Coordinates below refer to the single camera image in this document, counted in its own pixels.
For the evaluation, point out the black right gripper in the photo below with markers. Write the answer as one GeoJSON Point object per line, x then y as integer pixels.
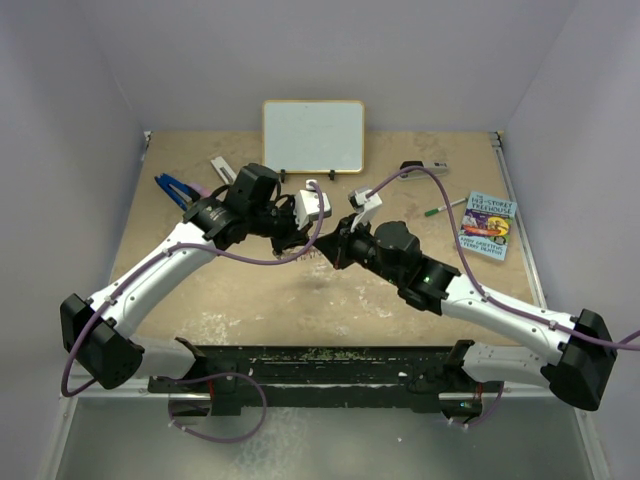
{"type": "Point", "coordinates": [336, 245]}

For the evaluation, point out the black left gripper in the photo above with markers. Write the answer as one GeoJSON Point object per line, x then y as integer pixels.
{"type": "Point", "coordinates": [294, 236]}

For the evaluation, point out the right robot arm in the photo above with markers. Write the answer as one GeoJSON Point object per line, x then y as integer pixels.
{"type": "Point", "coordinates": [569, 355]}

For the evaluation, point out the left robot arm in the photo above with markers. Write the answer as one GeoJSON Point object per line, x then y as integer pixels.
{"type": "Point", "coordinates": [99, 332]}

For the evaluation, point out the pink eraser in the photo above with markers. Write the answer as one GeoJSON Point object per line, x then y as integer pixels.
{"type": "Point", "coordinates": [202, 191]}

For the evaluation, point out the blue stapler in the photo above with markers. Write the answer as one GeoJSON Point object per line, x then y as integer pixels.
{"type": "Point", "coordinates": [180, 193]}

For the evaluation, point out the green whiteboard marker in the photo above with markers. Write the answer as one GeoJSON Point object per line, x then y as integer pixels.
{"type": "Point", "coordinates": [446, 207]}

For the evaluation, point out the black and grey stapler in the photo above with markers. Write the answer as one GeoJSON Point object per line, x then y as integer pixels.
{"type": "Point", "coordinates": [437, 168]}

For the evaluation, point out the blue treehouse book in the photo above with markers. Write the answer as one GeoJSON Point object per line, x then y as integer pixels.
{"type": "Point", "coordinates": [486, 225]}

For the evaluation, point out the small whiteboard on stand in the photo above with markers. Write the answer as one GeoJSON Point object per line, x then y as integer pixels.
{"type": "Point", "coordinates": [313, 136]}

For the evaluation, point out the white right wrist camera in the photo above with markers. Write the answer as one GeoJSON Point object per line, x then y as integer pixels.
{"type": "Point", "coordinates": [365, 204]}

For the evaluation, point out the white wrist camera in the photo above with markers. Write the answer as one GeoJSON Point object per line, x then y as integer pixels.
{"type": "Point", "coordinates": [307, 205]}
{"type": "Point", "coordinates": [365, 204]}

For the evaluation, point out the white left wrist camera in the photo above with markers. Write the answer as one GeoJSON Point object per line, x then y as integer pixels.
{"type": "Point", "coordinates": [307, 205]}

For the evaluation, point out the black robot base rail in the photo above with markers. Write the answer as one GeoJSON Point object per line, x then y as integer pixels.
{"type": "Point", "coordinates": [422, 379]}

